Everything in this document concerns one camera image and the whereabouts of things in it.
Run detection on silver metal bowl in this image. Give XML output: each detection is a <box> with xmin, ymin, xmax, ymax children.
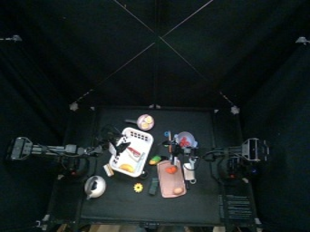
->
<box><xmin>85</xmin><ymin>175</ymin><xmax>109</xmax><ymax>200</ymax></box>

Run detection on orange stick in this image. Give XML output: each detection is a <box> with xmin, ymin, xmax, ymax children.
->
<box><xmin>168</xmin><ymin>135</ymin><xmax>176</xmax><ymax>154</ymax></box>

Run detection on white plastic basket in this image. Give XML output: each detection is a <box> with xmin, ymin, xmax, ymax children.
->
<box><xmin>109</xmin><ymin>126</ymin><xmax>156</xmax><ymax>178</ymax></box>

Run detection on pink cutting board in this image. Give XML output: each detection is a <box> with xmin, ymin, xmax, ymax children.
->
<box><xmin>157</xmin><ymin>159</ymin><xmax>188</xmax><ymax>199</ymax></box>

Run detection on small wooden block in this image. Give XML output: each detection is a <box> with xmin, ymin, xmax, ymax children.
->
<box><xmin>103</xmin><ymin>163</ymin><xmax>116</xmax><ymax>178</ymax></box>

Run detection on yellow toy banana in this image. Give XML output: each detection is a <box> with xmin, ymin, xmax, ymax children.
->
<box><xmin>120</xmin><ymin>163</ymin><xmax>137</xmax><ymax>173</ymax></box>

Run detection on grey toy knife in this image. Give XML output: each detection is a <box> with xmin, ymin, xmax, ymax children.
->
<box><xmin>134</xmin><ymin>152</ymin><xmax>149</xmax><ymax>174</ymax></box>

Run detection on white label sticker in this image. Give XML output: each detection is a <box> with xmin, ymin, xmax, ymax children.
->
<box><xmin>225</xmin><ymin>193</ymin><xmax>253</xmax><ymax>221</ymax></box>

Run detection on yellow gear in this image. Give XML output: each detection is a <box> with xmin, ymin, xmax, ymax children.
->
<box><xmin>133</xmin><ymin>182</ymin><xmax>146</xmax><ymax>193</ymax></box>

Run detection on red white toy food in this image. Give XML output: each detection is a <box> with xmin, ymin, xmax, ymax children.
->
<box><xmin>128</xmin><ymin>146</ymin><xmax>144</xmax><ymax>159</ymax></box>

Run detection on pink pan with eggs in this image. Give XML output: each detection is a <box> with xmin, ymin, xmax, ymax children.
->
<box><xmin>124</xmin><ymin>113</ymin><xmax>157</xmax><ymax>131</ymax></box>

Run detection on green yellow toy vegetable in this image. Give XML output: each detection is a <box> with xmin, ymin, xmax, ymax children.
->
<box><xmin>149</xmin><ymin>155</ymin><xmax>164</xmax><ymax>166</ymax></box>

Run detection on dark green block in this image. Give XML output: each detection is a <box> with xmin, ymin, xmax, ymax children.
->
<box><xmin>149</xmin><ymin>177</ymin><xmax>161</xmax><ymax>196</ymax></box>

